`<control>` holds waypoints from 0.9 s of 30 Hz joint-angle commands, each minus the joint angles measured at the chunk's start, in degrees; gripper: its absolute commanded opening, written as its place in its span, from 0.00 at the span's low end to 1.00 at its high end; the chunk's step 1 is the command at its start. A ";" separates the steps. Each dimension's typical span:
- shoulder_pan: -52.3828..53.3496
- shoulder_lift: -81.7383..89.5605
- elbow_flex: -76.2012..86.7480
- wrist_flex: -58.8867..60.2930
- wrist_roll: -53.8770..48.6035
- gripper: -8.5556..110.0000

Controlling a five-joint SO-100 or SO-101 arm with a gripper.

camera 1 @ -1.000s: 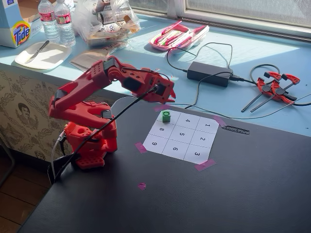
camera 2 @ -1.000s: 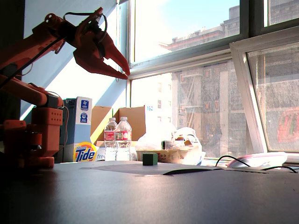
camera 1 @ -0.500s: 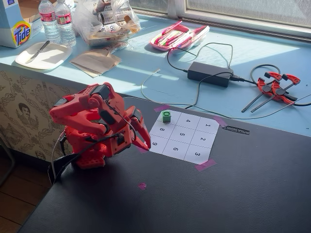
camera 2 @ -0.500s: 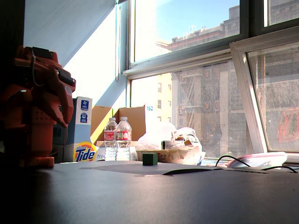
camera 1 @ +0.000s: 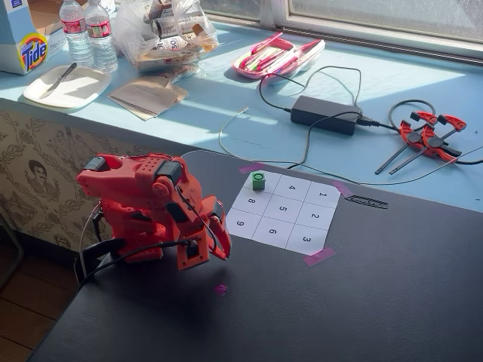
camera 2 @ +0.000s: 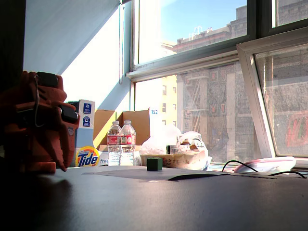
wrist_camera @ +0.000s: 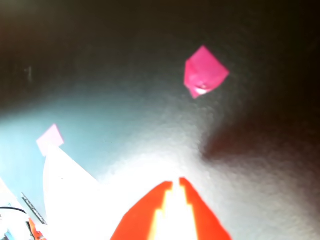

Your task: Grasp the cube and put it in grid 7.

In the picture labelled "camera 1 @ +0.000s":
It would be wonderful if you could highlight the black power adapter brick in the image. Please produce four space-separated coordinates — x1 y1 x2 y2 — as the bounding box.
290 94 364 137

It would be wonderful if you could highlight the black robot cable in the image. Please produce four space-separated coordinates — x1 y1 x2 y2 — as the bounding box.
77 216 227 286

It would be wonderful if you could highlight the pink open pen case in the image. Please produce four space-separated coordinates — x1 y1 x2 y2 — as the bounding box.
232 32 326 80

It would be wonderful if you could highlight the thin grey cable with connector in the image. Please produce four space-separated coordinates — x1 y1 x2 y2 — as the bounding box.
217 107 303 165

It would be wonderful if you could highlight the black cable to table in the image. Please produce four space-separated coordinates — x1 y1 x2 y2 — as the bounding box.
285 111 359 170

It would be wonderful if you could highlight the clear plastic water bottle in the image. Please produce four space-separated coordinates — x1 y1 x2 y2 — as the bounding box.
85 0 118 73
59 0 94 69

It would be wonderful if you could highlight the window frame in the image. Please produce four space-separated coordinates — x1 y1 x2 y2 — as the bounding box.
199 0 483 65

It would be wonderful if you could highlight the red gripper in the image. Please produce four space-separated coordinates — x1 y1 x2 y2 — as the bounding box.
195 195 232 262

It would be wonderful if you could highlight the red wrist camera mount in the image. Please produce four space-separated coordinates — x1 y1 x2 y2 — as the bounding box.
176 230 211 271

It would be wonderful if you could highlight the Tide detergent box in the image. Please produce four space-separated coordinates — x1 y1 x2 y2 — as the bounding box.
0 0 71 76

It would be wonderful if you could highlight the black table clamp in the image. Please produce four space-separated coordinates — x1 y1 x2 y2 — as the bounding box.
74 239 126 284

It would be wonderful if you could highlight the white numbered grid paper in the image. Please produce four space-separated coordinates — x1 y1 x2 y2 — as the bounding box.
225 171 340 256

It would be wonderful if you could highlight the black looped adapter cable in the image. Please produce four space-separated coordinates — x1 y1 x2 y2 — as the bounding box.
258 66 363 114

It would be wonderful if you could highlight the clear plastic bag with packets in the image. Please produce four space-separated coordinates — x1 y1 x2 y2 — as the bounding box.
112 0 220 75

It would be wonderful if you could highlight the white square plate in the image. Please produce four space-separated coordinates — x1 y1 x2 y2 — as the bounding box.
23 64 112 110

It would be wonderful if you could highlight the brown paper napkin stack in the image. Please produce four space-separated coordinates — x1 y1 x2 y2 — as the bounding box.
106 75 189 121

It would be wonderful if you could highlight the orange and black bar clamp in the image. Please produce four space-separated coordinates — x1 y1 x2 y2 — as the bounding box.
375 111 441 176
388 114 468 176

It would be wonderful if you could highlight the thin white long cable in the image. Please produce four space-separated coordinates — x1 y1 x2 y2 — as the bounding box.
180 145 483 186

